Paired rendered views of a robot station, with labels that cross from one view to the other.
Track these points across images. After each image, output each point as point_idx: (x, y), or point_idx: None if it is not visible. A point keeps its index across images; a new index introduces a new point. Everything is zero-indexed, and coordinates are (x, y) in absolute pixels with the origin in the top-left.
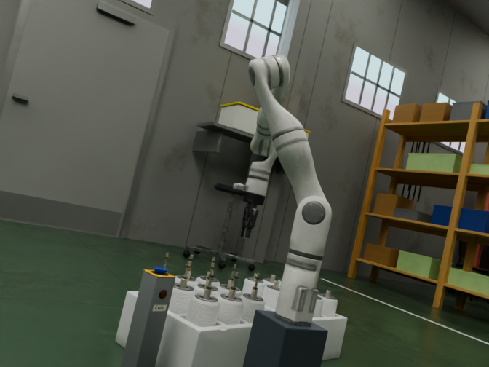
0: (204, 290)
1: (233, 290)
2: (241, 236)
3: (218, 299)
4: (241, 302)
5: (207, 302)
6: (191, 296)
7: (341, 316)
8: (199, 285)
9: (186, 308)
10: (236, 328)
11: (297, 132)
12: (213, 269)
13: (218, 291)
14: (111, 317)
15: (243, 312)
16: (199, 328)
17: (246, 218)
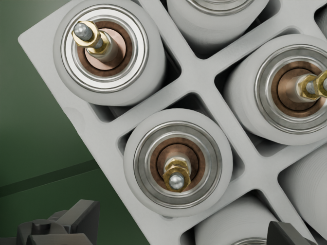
0: (252, 66)
1: (164, 166)
2: (268, 228)
3: (160, 111)
4: (141, 196)
5: (56, 44)
6: (173, 8)
7: None
8: (307, 51)
9: (170, 11)
10: (103, 172)
11: None
12: (315, 90)
13: (271, 133)
14: None
15: (212, 224)
16: (39, 39)
17: (28, 240)
